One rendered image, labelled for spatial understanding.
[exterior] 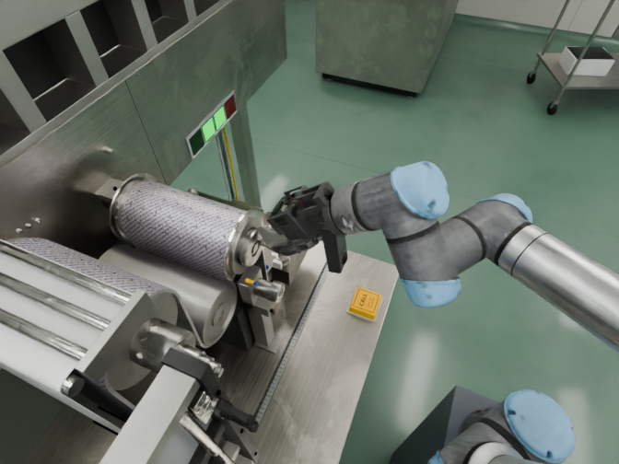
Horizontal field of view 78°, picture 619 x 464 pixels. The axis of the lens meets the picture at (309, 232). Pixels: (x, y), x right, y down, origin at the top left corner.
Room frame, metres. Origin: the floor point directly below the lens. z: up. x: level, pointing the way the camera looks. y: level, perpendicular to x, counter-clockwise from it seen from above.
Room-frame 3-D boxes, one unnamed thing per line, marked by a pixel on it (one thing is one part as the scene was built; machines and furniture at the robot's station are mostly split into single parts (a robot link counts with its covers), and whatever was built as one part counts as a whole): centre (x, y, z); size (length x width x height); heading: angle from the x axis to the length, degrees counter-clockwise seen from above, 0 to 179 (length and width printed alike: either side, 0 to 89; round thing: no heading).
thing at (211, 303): (0.38, 0.28, 1.18); 0.26 x 0.12 x 0.12; 68
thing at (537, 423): (0.16, -0.40, 1.07); 0.13 x 0.12 x 0.14; 121
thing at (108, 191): (0.56, 0.40, 1.28); 0.06 x 0.05 x 0.02; 68
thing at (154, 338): (0.21, 0.20, 1.34); 0.06 x 0.06 x 0.06; 68
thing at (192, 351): (0.18, 0.14, 1.34); 0.06 x 0.03 x 0.03; 68
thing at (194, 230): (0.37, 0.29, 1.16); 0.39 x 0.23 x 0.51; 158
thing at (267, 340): (0.40, 0.10, 1.05); 0.06 x 0.05 x 0.31; 68
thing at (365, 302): (0.51, -0.15, 0.91); 0.07 x 0.07 x 0.02; 68
